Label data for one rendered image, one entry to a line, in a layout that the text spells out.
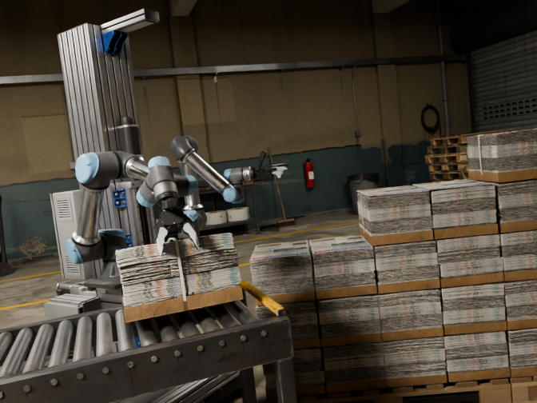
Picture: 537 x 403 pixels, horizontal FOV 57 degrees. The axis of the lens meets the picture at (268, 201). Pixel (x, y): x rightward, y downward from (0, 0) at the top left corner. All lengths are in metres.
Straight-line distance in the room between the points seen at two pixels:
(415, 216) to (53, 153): 7.14
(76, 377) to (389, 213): 1.49
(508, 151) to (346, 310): 1.03
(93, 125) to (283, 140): 6.99
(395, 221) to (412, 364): 0.69
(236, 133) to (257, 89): 0.92
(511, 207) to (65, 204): 2.19
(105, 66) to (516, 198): 2.06
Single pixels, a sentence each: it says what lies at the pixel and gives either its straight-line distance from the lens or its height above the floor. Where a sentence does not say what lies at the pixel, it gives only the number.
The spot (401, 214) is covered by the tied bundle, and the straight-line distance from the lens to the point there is 2.35.
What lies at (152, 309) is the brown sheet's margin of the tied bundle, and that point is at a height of 0.87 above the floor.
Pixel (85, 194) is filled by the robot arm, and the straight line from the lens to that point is 2.13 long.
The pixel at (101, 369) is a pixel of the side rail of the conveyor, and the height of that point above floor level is 0.78.
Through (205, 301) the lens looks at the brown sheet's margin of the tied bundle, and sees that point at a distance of 1.62.
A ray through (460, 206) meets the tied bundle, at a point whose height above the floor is 0.98.
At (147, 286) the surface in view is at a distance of 1.60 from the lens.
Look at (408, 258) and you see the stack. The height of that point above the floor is 0.76.
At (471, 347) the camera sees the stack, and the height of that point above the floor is 0.31.
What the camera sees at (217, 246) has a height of 1.03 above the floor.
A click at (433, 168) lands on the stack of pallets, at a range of 9.06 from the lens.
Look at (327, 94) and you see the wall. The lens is 9.82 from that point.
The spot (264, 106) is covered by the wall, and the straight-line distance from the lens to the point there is 9.30.
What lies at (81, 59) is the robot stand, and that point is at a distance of 2.69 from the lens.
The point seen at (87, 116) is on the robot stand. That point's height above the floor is 1.60.
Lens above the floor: 1.30
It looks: 5 degrees down
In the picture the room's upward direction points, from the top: 6 degrees counter-clockwise
